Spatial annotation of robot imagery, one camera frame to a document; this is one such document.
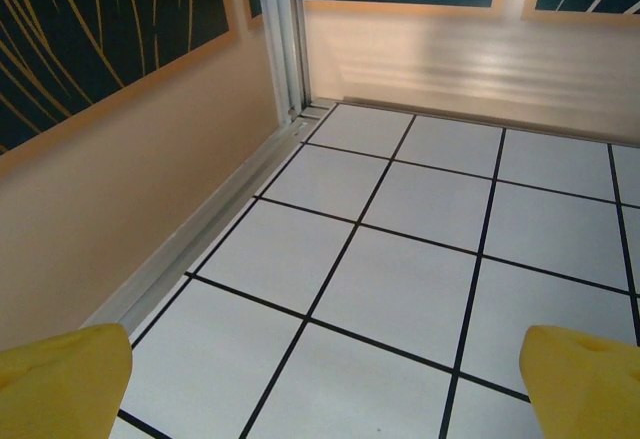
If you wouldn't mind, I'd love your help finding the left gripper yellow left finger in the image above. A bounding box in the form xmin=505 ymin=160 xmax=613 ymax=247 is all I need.
xmin=0 ymin=322 xmax=134 ymax=439

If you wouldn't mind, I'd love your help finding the aluminium side rail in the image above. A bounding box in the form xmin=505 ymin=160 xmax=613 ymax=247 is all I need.
xmin=79 ymin=101 xmax=334 ymax=336

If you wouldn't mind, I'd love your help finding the aluminium corner post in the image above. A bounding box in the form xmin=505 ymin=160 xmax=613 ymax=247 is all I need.
xmin=253 ymin=0 xmax=315 ymax=128

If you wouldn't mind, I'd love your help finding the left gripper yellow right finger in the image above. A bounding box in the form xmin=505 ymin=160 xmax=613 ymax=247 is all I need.
xmin=518 ymin=324 xmax=640 ymax=439

